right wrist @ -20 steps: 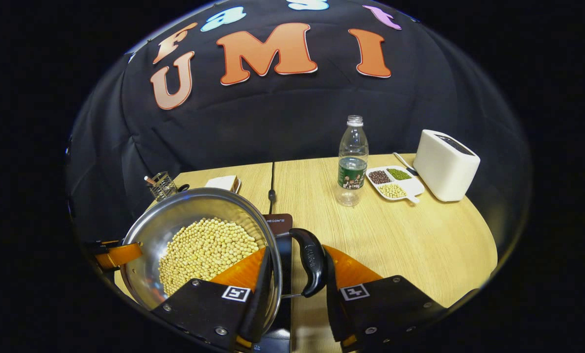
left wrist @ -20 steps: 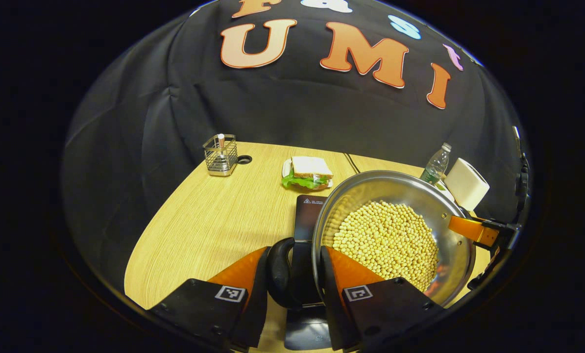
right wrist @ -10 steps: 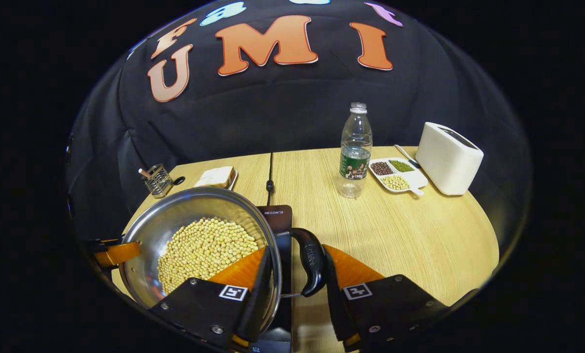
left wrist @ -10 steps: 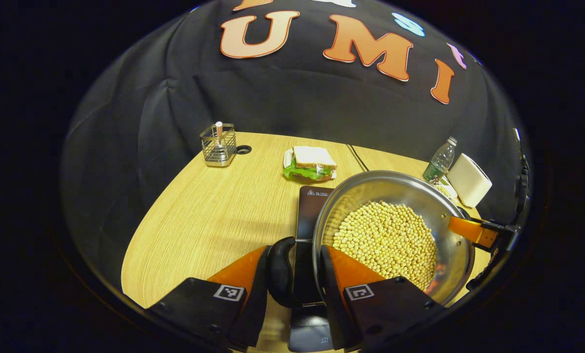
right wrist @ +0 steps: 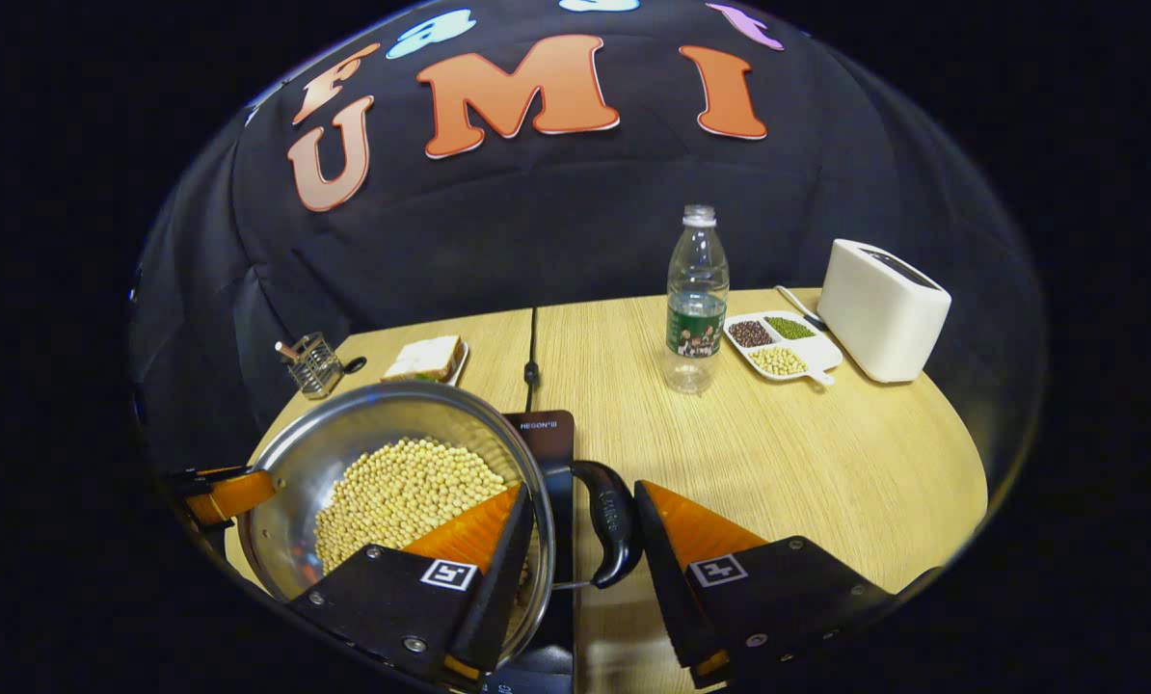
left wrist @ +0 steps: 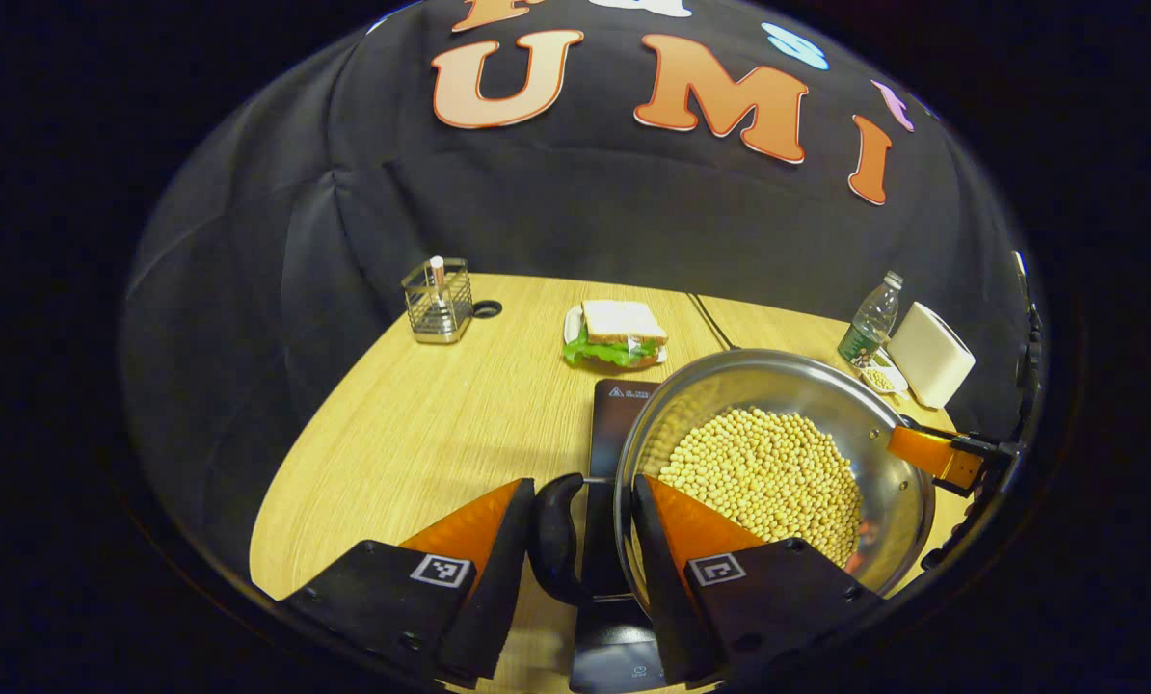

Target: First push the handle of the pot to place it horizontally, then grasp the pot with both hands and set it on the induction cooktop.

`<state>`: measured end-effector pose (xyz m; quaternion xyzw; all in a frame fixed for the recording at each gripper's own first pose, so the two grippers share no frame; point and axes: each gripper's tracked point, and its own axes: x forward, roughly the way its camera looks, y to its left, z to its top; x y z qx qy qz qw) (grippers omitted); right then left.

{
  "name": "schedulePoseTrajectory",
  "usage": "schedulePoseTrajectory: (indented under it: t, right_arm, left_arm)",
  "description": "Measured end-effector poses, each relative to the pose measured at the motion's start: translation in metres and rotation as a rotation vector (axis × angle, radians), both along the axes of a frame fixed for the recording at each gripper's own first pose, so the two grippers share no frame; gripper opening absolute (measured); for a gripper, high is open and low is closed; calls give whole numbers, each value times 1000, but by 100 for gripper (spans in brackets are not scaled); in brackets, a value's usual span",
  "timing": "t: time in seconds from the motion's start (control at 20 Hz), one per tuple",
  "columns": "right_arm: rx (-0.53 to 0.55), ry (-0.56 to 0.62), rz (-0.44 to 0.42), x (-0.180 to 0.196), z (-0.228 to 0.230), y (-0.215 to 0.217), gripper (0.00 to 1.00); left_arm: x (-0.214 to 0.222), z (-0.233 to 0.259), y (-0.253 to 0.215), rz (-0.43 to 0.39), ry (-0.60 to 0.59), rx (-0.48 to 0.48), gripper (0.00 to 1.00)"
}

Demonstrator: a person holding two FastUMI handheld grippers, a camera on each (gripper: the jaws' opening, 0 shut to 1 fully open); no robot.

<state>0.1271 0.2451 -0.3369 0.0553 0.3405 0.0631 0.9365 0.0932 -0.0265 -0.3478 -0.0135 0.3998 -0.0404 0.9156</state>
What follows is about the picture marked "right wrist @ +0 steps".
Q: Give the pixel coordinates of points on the metal mesh holder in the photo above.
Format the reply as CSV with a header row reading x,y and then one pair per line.
x,y
317,366

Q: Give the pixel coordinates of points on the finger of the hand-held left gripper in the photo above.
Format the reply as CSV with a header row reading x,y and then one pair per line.
x,y
238,494

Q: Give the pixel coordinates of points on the pile of yellow soybeans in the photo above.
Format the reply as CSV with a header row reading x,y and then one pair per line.
x,y
402,492

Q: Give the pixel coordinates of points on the clear plastic water bottle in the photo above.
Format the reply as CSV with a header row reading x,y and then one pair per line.
x,y
697,289

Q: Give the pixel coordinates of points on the white toaster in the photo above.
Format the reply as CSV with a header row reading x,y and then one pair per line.
x,y
879,313

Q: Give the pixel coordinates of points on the small black round object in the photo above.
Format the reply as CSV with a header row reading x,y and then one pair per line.
x,y
354,364

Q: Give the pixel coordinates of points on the small wooden stick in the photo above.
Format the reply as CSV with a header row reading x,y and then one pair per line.
x,y
286,350

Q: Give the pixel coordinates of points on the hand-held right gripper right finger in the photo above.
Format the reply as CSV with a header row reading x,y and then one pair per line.
x,y
677,598

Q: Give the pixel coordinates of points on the sandwich with green lettuce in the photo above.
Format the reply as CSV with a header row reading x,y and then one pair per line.
x,y
423,359

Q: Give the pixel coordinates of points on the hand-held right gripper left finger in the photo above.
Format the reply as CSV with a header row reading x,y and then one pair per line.
x,y
503,588

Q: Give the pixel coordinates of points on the white divided bean tray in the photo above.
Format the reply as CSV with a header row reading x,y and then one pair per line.
x,y
783,347

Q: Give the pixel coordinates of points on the black backdrop cloth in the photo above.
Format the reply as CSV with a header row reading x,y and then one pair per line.
x,y
556,222

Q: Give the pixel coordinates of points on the black induction cooktop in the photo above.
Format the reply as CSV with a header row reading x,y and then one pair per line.
x,y
548,443

